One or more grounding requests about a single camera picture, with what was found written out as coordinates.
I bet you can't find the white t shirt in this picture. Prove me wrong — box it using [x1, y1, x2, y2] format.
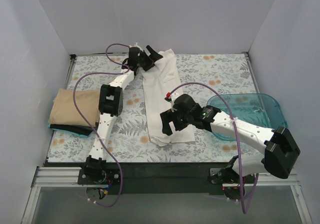
[141, 49, 195, 147]

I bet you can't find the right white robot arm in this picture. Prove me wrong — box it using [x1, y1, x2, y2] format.
[160, 93, 301, 184]

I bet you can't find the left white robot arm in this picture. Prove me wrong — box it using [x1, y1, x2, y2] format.
[82, 45, 163, 184]

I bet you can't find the floral patterned table mat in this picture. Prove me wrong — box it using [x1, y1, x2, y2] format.
[47, 54, 257, 163]

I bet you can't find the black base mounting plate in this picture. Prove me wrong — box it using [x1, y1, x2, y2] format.
[77, 162, 256, 200]

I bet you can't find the teal transparent plastic tray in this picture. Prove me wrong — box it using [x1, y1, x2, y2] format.
[222, 93, 288, 129]

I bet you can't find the folded teal black t shirt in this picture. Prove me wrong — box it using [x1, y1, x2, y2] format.
[48, 124, 92, 137]

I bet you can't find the folded beige t shirt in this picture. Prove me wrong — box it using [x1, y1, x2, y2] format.
[48, 88, 100, 127]

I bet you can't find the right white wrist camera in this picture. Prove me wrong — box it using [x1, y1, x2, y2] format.
[164, 92, 180, 107]

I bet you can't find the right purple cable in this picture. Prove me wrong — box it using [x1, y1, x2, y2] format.
[164, 82, 260, 215]

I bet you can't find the aluminium front frame rail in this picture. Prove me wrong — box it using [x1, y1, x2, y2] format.
[22, 163, 312, 224]

